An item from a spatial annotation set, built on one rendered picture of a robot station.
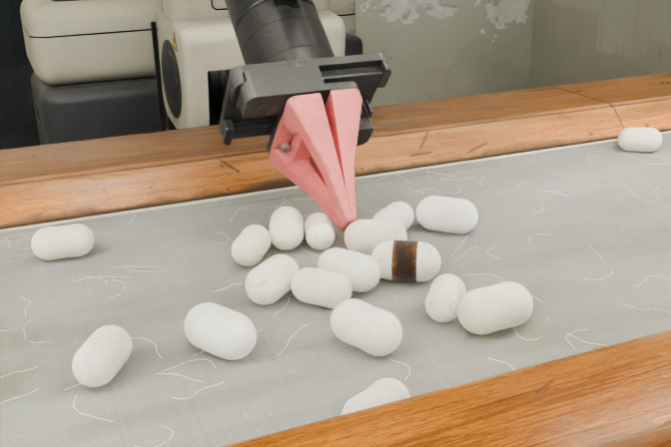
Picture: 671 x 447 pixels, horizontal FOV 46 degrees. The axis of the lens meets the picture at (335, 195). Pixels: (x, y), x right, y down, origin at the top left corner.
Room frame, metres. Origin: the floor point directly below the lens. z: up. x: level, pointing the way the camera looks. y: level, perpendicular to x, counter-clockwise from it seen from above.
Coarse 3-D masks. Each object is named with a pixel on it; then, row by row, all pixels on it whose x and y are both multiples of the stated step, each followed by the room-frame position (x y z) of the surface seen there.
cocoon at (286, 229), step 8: (280, 208) 0.45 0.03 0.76; (288, 208) 0.45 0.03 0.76; (272, 216) 0.45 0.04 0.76; (280, 216) 0.44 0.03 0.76; (288, 216) 0.43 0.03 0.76; (296, 216) 0.44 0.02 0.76; (272, 224) 0.43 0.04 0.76; (280, 224) 0.43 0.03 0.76; (288, 224) 0.43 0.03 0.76; (296, 224) 0.43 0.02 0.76; (272, 232) 0.43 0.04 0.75; (280, 232) 0.42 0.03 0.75; (288, 232) 0.42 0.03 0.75; (296, 232) 0.42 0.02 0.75; (272, 240) 0.43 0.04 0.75; (280, 240) 0.42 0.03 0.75; (288, 240) 0.42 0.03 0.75; (296, 240) 0.42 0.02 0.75; (280, 248) 0.43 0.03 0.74; (288, 248) 0.43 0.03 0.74
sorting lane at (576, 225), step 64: (256, 192) 0.53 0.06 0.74; (384, 192) 0.53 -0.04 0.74; (448, 192) 0.53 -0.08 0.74; (512, 192) 0.52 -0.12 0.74; (576, 192) 0.52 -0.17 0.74; (640, 192) 0.52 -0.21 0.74; (0, 256) 0.43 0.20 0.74; (128, 256) 0.43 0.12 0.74; (192, 256) 0.42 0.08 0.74; (448, 256) 0.42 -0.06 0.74; (512, 256) 0.41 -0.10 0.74; (576, 256) 0.41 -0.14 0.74; (640, 256) 0.41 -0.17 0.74; (0, 320) 0.35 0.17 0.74; (64, 320) 0.35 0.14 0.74; (128, 320) 0.35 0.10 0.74; (256, 320) 0.34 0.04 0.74; (320, 320) 0.34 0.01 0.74; (576, 320) 0.34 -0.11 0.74; (640, 320) 0.34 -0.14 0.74; (0, 384) 0.29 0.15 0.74; (64, 384) 0.29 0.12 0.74; (128, 384) 0.29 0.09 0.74; (192, 384) 0.29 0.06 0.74; (256, 384) 0.29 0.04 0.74; (320, 384) 0.29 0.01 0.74; (448, 384) 0.29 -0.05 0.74
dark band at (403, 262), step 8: (400, 240) 0.39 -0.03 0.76; (408, 240) 0.39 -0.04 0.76; (392, 248) 0.38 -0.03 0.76; (400, 248) 0.38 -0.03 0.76; (408, 248) 0.38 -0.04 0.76; (416, 248) 0.38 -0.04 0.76; (392, 256) 0.38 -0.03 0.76; (400, 256) 0.38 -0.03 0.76; (408, 256) 0.38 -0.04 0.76; (392, 264) 0.38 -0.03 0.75; (400, 264) 0.38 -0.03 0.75; (408, 264) 0.38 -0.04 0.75; (392, 272) 0.38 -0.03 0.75; (400, 272) 0.38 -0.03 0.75; (408, 272) 0.38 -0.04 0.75; (392, 280) 0.38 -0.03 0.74; (400, 280) 0.38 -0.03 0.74; (408, 280) 0.38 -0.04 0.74
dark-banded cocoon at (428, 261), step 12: (372, 252) 0.39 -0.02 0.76; (384, 252) 0.38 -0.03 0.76; (420, 252) 0.38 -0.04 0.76; (432, 252) 0.38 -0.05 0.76; (384, 264) 0.38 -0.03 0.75; (420, 264) 0.38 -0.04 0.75; (432, 264) 0.38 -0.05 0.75; (384, 276) 0.38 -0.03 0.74; (420, 276) 0.38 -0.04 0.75; (432, 276) 0.38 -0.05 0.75
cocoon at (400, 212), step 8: (384, 208) 0.45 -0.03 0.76; (392, 208) 0.45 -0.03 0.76; (400, 208) 0.45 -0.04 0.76; (408, 208) 0.45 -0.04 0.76; (376, 216) 0.44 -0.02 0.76; (384, 216) 0.44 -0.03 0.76; (392, 216) 0.44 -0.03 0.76; (400, 216) 0.44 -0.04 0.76; (408, 216) 0.45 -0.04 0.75; (408, 224) 0.45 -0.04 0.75
